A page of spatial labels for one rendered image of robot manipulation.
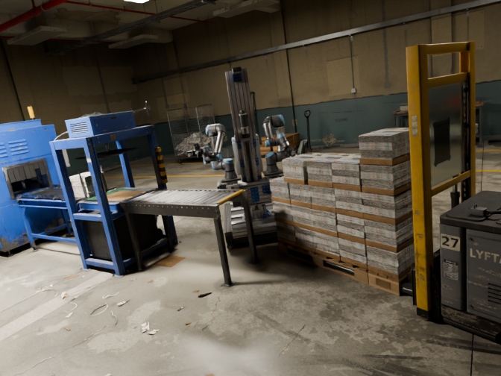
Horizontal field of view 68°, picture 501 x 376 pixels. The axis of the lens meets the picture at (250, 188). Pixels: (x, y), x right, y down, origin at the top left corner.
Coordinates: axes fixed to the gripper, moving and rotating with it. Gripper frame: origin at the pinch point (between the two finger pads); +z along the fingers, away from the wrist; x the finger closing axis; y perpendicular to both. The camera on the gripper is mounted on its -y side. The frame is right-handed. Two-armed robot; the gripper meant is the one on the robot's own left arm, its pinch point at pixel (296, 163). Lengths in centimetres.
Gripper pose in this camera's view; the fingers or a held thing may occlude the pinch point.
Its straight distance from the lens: 381.2
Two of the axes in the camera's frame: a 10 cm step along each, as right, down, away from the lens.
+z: 4.2, 8.9, -1.9
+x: -7.9, 2.5, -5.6
